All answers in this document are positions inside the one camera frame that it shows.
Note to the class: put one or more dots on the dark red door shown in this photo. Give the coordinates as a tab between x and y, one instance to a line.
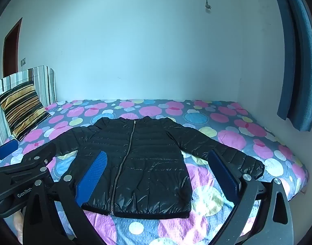
12	51

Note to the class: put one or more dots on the wall switch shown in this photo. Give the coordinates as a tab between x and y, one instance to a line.
23	61

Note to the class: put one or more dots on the bed with polka dot sheet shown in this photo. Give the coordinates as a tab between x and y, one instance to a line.
222	132

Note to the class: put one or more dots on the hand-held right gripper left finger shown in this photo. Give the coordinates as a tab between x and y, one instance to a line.
93	177

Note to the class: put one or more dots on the blue curtain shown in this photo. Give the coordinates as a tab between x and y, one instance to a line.
298	69

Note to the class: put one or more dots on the striped brown pillow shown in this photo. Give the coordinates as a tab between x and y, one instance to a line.
21	107

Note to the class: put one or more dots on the black puffer jacket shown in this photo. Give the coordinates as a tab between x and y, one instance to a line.
145	158

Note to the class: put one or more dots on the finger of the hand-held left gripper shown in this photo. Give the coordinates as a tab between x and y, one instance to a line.
7	149
36	157

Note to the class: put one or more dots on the striped headboard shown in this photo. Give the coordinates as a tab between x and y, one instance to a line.
45	86

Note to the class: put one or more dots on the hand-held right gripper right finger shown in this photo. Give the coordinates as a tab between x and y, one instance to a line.
223	178

